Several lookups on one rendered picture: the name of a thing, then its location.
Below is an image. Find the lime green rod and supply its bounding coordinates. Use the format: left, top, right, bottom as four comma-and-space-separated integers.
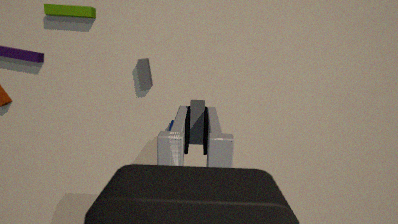
44, 4, 96, 18

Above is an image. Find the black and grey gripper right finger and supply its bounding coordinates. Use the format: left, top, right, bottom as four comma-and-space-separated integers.
203, 107, 235, 168

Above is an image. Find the grey rectangular block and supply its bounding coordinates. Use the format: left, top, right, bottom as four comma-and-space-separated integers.
189, 100, 205, 145
138, 58, 153, 87

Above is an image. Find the orange rod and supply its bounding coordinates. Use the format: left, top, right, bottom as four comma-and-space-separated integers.
0, 85, 12, 107

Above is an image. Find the purple rod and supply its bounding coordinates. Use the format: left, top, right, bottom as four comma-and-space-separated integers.
0, 46, 44, 63

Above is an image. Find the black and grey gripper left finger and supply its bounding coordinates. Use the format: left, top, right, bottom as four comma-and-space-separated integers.
157, 106, 190, 166

